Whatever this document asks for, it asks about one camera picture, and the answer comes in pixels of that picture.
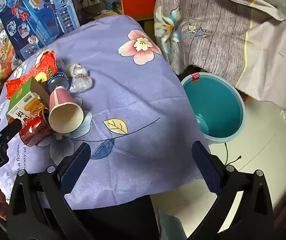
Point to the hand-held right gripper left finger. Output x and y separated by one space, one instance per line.
74 168

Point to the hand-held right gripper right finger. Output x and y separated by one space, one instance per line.
206 166

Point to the red soda can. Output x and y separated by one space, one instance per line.
34 131

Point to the green carton box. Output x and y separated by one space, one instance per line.
24 102

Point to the pink paper cup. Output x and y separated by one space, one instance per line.
64 112

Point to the teal plastic bin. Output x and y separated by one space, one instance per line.
215 105

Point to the clear plastic bottle blue label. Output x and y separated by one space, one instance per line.
57 80

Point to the red snack bag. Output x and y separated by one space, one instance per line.
41 67

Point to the clear plastic wrapper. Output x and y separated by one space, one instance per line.
81 80

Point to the person's black clothing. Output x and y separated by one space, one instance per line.
112 220

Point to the purple floral blanket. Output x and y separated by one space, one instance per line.
123 85

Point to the dark blue toy box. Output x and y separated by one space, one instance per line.
37 15

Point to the grey-purple floral cloth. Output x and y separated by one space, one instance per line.
215 30

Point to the white wall socket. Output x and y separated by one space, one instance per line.
89 1

